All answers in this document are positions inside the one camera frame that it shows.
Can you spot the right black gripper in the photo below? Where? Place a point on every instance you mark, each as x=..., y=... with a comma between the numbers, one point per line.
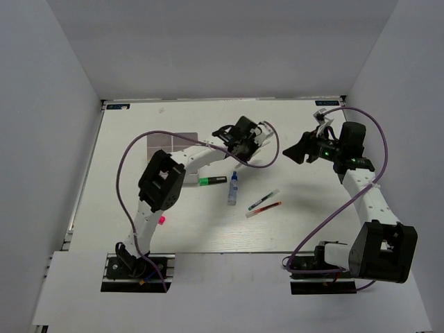
x=297, y=152

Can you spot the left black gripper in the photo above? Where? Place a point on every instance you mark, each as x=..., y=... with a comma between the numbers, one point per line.
x=254, y=146

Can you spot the pink highlighter marker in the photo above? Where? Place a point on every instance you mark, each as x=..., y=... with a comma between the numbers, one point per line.
x=161, y=220

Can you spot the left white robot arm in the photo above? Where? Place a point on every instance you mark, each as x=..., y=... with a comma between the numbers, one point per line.
x=162, y=180

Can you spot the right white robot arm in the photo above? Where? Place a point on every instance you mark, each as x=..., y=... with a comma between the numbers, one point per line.
x=384, y=247

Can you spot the blue cap spray bottle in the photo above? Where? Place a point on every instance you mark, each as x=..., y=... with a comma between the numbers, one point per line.
x=233, y=189

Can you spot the green ink pen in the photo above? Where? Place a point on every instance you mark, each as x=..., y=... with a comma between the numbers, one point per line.
x=264, y=198

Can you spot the green highlighter marker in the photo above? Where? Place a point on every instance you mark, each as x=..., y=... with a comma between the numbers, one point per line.
x=212, y=180

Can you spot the red ink pen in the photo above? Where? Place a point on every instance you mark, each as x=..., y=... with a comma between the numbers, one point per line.
x=263, y=209

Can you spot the right blue corner sticker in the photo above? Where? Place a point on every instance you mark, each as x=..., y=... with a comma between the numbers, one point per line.
x=327, y=103

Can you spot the blue corner sticker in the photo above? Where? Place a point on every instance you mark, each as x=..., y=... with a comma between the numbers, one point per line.
x=118, y=106
x=327, y=103

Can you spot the left white organizer tray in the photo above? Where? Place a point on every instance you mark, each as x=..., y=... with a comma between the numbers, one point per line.
x=157, y=142

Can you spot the left blue corner sticker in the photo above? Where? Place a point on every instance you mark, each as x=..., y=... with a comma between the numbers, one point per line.
x=118, y=106

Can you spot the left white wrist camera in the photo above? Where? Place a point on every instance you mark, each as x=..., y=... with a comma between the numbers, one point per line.
x=263, y=134

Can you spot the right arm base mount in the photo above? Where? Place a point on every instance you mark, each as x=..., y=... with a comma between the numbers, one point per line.
x=321, y=272

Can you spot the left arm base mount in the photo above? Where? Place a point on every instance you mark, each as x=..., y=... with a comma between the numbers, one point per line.
x=118, y=279

